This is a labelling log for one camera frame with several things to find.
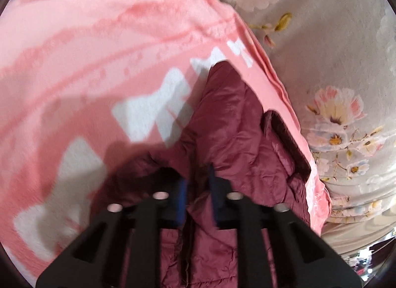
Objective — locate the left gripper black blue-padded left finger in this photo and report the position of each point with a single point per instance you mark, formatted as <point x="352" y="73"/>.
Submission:
<point x="121" y="247"/>

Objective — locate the pink blanket with white bows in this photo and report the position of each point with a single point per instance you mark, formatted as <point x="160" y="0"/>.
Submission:
<point x="86" y="85"/>

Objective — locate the maroon quilted jacket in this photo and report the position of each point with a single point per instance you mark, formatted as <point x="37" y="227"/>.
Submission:
<point x="250" y="147"/>

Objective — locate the grey floral bed sheet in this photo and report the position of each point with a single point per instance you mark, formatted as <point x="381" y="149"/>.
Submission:
<point x="336" y="59"/>

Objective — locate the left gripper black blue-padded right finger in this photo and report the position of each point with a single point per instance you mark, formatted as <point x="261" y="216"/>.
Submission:
<point x="275" y="247"/>

